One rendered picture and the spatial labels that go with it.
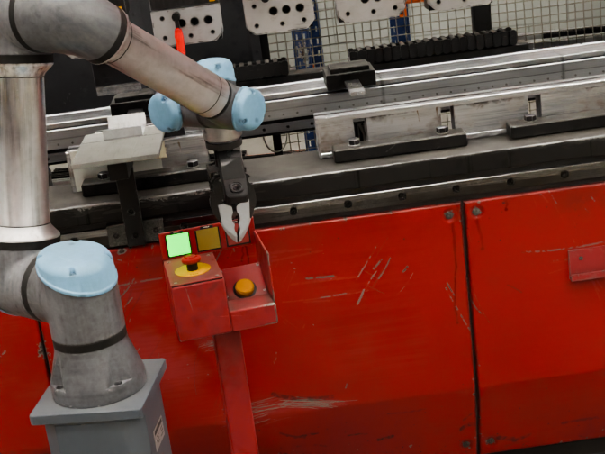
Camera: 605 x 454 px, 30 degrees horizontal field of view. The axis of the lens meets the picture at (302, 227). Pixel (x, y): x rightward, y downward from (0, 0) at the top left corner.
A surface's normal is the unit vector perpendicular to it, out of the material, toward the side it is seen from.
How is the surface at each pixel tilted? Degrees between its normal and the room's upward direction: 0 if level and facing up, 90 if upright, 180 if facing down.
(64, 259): 8
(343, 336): 90
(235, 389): 90
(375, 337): 90
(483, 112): 90
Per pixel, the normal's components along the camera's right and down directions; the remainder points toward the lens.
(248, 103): 0.78, 0.11
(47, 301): -0.64, 0.28
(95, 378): 0.12, 0.00
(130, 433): 0.63, 0.17
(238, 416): 0.21, 0.29
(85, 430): -0.10, 0.33
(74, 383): -0.30, 0.04
